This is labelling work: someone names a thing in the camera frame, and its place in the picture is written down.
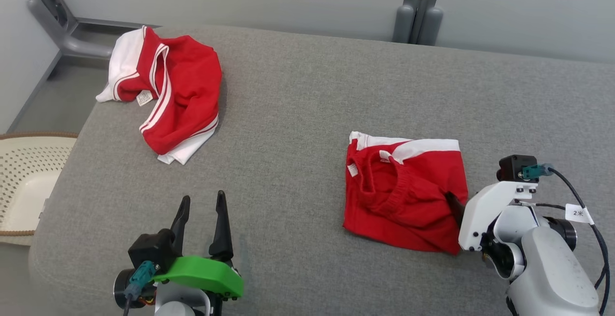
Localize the white cable label tag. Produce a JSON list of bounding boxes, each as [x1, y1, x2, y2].
[[565, 204, 595, 225]]

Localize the red shirt with white sleeves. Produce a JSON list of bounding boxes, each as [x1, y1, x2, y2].
[[95, 25, 223, 166]]

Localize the grey fabric sofa seat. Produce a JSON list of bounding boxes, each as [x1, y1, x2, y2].
[[29, 24, 615, 316]]

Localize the grey metal pipe frame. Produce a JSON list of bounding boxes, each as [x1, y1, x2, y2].
[[19, 0, 161, 62]]

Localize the grey partition post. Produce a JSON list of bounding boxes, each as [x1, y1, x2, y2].
[[417, 0, 445, 47], [393, 0, 418, 44]]

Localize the left gripper bright green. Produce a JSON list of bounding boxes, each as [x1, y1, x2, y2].
[[154, 190, 245, 302]]

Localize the cream perforated laundry basket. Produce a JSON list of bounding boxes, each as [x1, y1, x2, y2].
[[0, 132, 79, 247]]

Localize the red shorts with white stripe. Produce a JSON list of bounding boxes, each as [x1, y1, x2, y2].
[[342, 131, 469, 256]]

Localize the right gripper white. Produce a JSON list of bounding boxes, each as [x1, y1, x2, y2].
[[444, 181, 539, 253]]

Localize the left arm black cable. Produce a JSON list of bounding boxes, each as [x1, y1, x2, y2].
[[123, 261, 160, 316]]

